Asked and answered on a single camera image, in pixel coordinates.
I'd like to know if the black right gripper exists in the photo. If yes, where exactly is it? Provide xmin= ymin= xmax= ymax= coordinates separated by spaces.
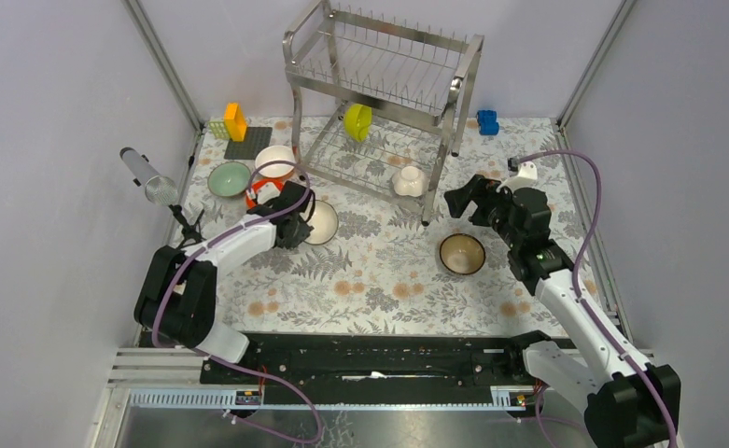
xmin=443 ymin=175 xmax=522 ymax=250

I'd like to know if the dark blue bowl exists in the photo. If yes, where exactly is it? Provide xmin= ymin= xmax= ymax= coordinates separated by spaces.
xmin=301 ymin=201 xmax=339 ymax=245

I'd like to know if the brown rimmed tan bowl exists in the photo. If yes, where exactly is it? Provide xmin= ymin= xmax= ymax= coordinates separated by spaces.
xmin=439 ymin=233 xmax=486 ymax=275

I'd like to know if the orange bowl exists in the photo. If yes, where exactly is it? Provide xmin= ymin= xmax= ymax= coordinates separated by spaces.
xmin=245 ymin=178 xmax=286 ymax=210

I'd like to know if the white orange-rimmed bowl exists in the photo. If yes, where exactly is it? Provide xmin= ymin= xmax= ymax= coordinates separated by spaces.
xmin=255 ymin=145 xmax=296 ymax=179

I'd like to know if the mint green floral bowl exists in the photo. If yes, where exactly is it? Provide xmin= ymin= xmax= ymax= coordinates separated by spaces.
xmin=207 ymin=161 xmax=251 ymax=198

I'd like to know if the yellow-green bowl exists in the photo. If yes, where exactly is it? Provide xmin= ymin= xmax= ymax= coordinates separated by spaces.
xmin=343 ymin=104 xmax=373 ymax=142

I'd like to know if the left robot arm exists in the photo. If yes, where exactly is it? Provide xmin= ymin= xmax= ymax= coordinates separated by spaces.
xmin=133 ymin=181 xmax=315 ymax=384

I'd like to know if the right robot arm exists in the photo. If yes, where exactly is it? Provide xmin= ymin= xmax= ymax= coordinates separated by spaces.
xmin=443 ymin=175 xmax=680 ymax=447

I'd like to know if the steel two-tier dish rack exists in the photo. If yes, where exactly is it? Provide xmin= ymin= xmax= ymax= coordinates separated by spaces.
xmin=282 ymin=1 xmax=484 ymax=225

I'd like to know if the small white cup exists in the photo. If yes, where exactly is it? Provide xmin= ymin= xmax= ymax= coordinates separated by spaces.
xmin=391 ymin=166 xmax=428 ymax=198

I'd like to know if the blue toy block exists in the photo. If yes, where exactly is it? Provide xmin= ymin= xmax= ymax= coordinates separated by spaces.
xmin=476 ymin=109 xmax=500 ymax=136

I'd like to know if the floral table mat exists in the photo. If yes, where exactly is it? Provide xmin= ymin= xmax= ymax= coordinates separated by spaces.
xmin=183 ymin=119 xmax=585 ymax=338

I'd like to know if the grey building baseplate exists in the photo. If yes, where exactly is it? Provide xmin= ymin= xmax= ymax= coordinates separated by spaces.
xmin=224 ymin=126 xmax=273 ymax=161

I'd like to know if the black microphone tripod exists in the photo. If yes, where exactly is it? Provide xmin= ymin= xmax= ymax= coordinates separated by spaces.
xmin=168 ymin=204 xmax=204 ymax=249

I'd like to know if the orange toy block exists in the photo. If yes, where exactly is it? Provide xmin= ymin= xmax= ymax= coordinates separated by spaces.
xmin=222 ymin=103 xmax=247 ymax=142

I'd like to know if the light green toy block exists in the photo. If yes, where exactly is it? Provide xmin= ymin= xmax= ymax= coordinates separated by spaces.
xmin=207 ymin=120 xmax=231 ymax=140

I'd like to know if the silver microphone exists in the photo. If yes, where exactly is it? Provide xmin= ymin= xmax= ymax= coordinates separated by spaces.
xmin=119 ymin=147 xmax=179 ymax=206

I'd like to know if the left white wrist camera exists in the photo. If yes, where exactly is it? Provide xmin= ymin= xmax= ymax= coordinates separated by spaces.
xmin=246 ymin=183 xmax=285 ymax=208

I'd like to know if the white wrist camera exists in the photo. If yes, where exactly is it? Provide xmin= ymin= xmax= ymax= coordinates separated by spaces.
xmin=497 ymin=161 xmax=538 ymax=193
xmin=246 ymin=183 xmax=285 ymax=208

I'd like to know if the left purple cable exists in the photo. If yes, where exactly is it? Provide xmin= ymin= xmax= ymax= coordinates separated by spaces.
xmin=150 ymin=160 xmax=325 ymax=446

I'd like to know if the purple cable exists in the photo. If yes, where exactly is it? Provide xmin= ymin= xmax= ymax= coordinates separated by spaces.
xmin=507 ymin=149 xmax=680 ymax=448
xmin=150 ymin=160 xmax=325 ymax=446

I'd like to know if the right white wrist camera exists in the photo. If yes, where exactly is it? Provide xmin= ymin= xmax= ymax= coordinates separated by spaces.
xmin=497 ymin=161 xmax=538 ymax=193

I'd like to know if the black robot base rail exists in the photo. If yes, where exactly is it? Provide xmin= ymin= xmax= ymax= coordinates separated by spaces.
xmin=200 ymin=332 xmax=537 ymax=406

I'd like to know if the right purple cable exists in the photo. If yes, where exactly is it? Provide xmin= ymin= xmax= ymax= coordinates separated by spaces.
xmin=507 ymin=149 xmax=680 ymax=448

